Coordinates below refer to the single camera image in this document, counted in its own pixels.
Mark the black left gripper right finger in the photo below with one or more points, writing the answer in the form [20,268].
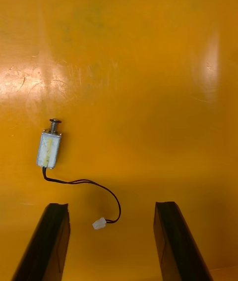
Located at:
[179,246]

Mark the metal solenoid with white label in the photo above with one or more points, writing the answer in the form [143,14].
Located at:
[48,149]

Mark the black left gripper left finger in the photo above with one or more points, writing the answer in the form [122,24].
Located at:
[44,246]

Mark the yellow-orange plastic bin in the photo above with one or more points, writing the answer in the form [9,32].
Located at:
[148,87]

